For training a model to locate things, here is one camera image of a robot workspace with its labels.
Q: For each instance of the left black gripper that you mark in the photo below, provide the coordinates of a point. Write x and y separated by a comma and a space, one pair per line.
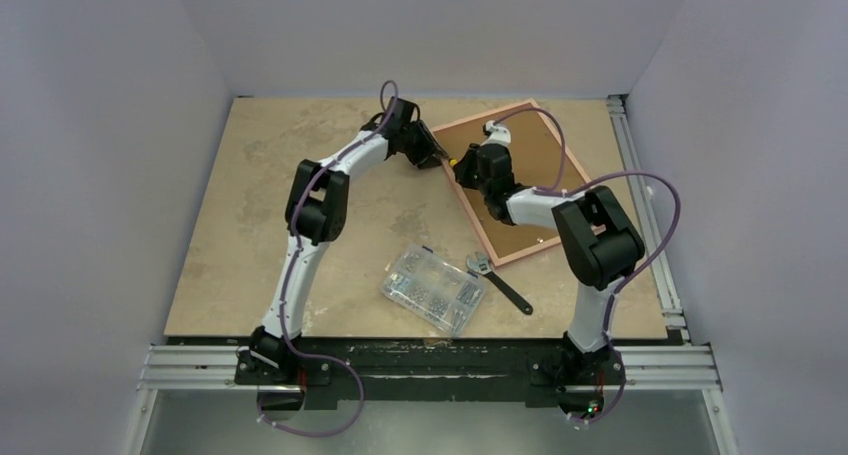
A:
430, 154

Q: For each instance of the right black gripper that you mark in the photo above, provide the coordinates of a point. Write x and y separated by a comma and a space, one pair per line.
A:
468, 166

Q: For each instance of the pink picture frame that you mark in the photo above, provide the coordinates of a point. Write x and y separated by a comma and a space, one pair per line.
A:
540, 158

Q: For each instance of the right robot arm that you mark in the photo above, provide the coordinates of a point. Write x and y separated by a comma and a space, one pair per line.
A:
600, 243

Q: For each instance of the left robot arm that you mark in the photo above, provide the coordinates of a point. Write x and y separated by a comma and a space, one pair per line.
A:
316, 214

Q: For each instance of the clear screw organizer box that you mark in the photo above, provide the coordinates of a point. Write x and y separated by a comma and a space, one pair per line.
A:
433, 289

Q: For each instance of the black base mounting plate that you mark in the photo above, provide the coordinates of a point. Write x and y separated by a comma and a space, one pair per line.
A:
593, 400

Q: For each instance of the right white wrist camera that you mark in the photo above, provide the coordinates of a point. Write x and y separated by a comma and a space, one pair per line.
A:
496, 134

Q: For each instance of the adjustable wrench black handle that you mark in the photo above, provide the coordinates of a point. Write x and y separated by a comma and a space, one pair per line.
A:
481, 264

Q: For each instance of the aluminium rail right side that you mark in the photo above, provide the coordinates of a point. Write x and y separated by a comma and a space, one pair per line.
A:
641, 194

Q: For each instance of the aluminium rail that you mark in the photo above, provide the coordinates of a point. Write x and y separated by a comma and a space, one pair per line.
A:
641, 194
526, 362

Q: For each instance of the aluminium rail front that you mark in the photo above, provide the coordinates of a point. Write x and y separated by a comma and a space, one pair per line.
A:
526, 362

